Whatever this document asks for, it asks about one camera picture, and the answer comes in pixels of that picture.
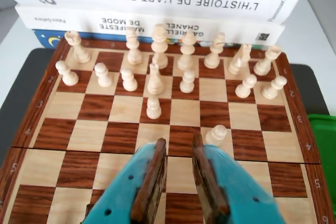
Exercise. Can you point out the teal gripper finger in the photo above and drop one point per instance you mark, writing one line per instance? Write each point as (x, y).
(231, 195)
(126, 195)

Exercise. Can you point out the white wooden pawn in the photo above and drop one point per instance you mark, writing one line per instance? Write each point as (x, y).
(103, 77)
(244, 87)
(187, 82)
(216, 136)
(67, 75)
(153, 108)
(273, 89)
(129, 81)

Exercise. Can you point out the wooden folding chessboard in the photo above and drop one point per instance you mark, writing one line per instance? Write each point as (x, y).
(183, 111)

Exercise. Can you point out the green plastic container lid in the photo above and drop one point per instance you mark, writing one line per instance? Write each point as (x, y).
(325, 155)

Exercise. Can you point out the white wooden rook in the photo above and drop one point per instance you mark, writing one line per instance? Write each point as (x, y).
(265, 62)
(78, 51)

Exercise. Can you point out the white wooden bishop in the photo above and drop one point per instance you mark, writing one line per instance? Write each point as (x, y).
(134, 53)
(214, 56)

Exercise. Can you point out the white wooden queen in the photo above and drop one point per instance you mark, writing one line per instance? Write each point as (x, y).
(186, 56)

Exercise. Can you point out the white wooden king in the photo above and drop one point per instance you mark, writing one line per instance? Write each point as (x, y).
(159, 48)

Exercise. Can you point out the blue illustrated book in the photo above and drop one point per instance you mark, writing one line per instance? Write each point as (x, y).
(44, 39)

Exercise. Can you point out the white book Gabrielle Chanel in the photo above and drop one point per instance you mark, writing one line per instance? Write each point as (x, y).
(65, 20)

